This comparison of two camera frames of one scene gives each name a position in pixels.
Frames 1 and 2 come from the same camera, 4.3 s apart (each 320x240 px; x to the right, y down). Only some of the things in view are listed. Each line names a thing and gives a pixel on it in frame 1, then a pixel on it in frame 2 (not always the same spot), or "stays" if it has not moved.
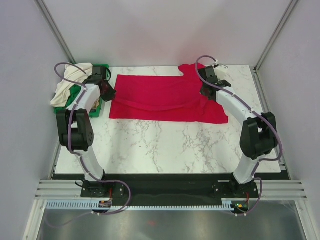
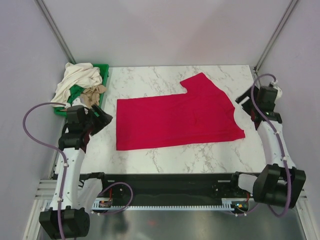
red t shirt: (165, 98) -> (203, 115)
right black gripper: (201, 90) -> (247, 93)
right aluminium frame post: (277, 32) stays
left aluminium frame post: (55, 29) stays
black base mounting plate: (168, 189) stays
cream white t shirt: (63, 89) stays
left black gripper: (111, 94) -> (103, 119)
